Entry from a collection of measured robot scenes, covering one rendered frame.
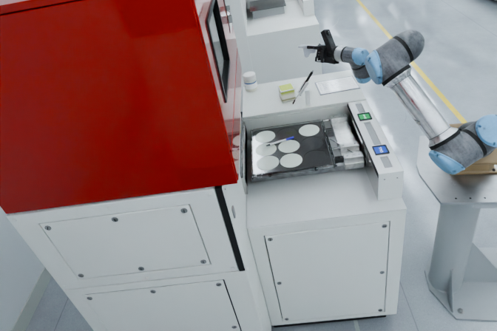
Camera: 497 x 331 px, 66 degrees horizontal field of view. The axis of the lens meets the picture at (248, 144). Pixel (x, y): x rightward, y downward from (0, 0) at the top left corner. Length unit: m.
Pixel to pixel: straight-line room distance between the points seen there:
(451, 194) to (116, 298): 1.35
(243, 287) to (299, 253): 0.31
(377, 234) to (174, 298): 0.84
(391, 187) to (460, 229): 0.51
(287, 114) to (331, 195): 0.52
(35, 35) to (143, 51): 0.24
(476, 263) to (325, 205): 0.99
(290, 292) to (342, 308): 0.30
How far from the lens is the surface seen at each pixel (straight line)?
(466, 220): 1.97
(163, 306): 1.65
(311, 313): 2.08
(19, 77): 1.10
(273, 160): 1.72
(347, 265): 1.80
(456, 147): 1.52
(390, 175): 1.55
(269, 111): 1.95
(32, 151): 1.22
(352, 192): 1.65
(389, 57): 1.51
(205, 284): 1.51
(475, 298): 2.40
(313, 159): 1.70
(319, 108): 1.95
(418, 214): 2.74
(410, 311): 2.30
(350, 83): 2.12
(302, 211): 1.58
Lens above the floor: 1.96
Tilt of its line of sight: 35 degrees down
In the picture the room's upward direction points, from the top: 12 degrees counter-clockwise
